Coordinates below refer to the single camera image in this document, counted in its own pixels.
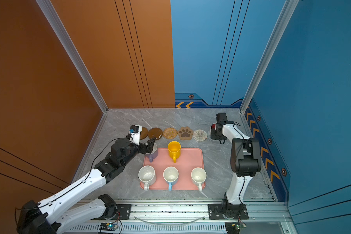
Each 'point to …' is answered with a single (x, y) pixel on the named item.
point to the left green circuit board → (111, 226)
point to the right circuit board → (234, 227)
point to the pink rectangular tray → (189, 158)
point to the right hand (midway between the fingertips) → (215, 135)
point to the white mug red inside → (213, 126)
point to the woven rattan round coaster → (169, 133)
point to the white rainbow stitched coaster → (200, 135)
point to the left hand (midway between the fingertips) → (148, 134)
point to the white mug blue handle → (170, 175)
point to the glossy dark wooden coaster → (155, 132)
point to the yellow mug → (174, 148)
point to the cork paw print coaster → (185, 133)
